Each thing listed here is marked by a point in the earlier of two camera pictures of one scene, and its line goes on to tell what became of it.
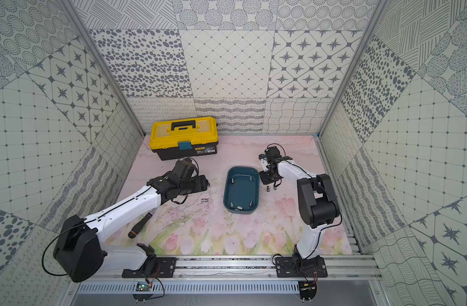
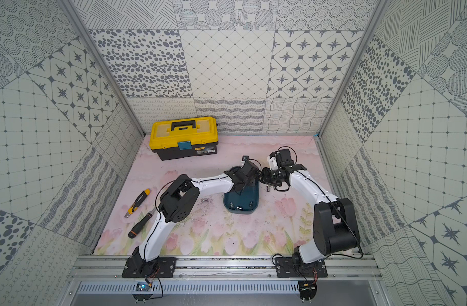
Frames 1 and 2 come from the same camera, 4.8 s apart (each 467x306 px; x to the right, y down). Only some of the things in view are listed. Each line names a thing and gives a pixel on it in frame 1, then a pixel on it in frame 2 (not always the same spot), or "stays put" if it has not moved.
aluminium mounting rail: (343, 268) stays put
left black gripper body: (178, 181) → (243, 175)
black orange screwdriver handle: (139, 225) stays put
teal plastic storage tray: (241, 190) stays put
